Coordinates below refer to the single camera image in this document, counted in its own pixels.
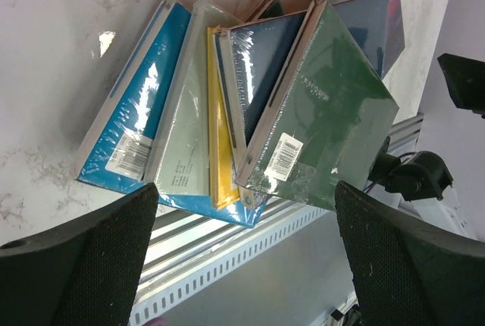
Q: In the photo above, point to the dark green hardcover book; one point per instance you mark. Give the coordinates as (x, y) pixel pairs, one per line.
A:
(325, 121)

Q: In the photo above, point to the purple galaxy cover book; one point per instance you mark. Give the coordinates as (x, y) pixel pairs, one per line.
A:
(377, 27)

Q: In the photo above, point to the slotted white cable duct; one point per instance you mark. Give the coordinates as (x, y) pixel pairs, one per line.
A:
(162, 293)

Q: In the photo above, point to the yellow paperback book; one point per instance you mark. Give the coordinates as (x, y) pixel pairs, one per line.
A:
(223, 191)

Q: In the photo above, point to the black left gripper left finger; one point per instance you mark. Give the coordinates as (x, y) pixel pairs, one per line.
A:
(83, 272)

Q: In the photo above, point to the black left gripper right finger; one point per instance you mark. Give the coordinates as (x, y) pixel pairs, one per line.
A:
(406, 271)

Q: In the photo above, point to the bright blue paperback book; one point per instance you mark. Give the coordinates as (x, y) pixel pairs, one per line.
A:
(114, 153)

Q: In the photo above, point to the navy blue hardcover book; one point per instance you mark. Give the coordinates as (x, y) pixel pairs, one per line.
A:
(250, 58)

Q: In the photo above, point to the pale green plastic file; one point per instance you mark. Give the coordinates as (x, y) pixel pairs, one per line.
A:
(179, 159)

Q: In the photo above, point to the aluminium frame rail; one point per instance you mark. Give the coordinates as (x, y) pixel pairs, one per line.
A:
(179, 236)

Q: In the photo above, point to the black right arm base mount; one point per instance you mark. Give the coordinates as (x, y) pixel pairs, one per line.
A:
(413, 175)

